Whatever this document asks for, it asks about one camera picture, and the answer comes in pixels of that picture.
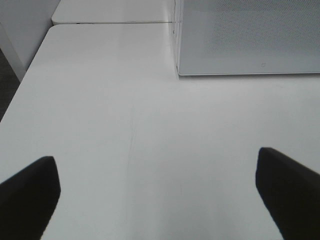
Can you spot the white microwave door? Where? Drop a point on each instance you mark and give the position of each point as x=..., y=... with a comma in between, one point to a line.
x=233, y=37

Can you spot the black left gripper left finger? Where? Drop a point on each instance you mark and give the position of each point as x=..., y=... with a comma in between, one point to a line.
x=28, y=200

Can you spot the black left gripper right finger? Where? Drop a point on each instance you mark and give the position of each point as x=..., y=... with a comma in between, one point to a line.
x=291, y=193

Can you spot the white microwave oven body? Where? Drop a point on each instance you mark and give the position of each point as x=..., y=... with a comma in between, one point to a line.
x=176, y=30

